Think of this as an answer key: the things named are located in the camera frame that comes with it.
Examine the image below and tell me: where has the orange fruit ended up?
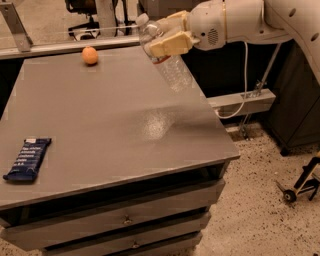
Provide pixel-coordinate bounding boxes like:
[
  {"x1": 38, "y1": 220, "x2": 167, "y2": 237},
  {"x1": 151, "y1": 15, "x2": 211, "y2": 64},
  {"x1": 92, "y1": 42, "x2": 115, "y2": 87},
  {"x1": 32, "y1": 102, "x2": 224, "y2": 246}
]
[{"x1": 82, "y1": 46, "x2": 98, "y2": 65}]

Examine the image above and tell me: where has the grey metal railing frame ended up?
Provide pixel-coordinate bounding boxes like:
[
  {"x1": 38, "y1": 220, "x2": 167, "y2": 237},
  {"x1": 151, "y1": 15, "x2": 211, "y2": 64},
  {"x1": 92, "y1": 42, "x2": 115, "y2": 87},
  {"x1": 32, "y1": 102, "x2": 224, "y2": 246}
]
[{"x1": 0, "y1": 0, "x2": 284, "y2": 118}]

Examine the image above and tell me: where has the black office chair base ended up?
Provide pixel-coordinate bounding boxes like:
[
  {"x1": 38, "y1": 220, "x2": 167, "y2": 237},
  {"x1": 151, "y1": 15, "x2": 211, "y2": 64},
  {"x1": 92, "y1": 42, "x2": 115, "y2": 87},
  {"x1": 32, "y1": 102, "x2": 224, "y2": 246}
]
[{"x1": 65, "y1": 0, "x2": 100, "y2": 41}]

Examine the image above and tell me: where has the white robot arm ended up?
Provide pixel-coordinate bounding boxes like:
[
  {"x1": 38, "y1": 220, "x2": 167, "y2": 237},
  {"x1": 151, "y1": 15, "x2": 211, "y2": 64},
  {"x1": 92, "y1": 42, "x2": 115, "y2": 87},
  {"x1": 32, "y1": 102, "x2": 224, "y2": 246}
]
[{"x1": 146, "y1": 0, "x2": 320, "y2": 82}]

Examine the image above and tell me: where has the clear plastic water bottle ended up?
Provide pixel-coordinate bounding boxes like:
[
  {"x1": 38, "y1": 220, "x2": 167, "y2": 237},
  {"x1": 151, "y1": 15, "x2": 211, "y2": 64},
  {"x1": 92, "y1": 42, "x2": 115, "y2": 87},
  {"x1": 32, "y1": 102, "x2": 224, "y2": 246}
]
[{"x1": 136, "y1": 13, "x2": 193, "y2": 92}]

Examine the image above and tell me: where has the grey drawer cabinet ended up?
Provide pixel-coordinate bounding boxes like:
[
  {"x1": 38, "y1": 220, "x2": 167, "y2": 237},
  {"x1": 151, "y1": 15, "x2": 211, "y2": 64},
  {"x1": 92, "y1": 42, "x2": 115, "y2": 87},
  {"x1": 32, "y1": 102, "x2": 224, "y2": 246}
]
[{"x1": 0, "y1": 47, "x2": 238, "y2": 256}]

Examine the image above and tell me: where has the dark blue snack bar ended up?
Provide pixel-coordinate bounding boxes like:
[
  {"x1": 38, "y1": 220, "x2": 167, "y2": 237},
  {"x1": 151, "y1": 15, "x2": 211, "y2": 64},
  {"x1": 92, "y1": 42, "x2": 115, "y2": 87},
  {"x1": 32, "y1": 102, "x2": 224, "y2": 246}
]
[{"x1": 3, "y1": 138, "x2": 52, "y2": 182}]

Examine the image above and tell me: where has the black wheeled cart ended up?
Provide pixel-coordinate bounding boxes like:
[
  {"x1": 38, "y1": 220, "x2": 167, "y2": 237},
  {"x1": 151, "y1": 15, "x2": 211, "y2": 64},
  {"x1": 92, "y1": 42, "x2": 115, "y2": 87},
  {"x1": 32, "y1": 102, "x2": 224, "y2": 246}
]
[{"x1": 276, "y1": 152, "x2": 320, "y2": 203}]

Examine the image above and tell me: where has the white cable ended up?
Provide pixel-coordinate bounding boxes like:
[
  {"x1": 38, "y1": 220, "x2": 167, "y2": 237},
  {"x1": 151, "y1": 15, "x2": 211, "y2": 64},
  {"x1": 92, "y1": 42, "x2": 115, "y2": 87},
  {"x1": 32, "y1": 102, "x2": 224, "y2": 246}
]
[{"x1": 215, "y1": 41, "x2": 250, "y2": 120}]

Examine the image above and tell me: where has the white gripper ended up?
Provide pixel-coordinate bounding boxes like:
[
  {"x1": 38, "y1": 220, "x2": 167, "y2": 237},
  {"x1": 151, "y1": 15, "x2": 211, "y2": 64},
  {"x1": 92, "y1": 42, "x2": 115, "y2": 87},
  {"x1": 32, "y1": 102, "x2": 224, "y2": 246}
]
[{"x1": 148, "y1": 0, "x2": 226, "y2": 57}]

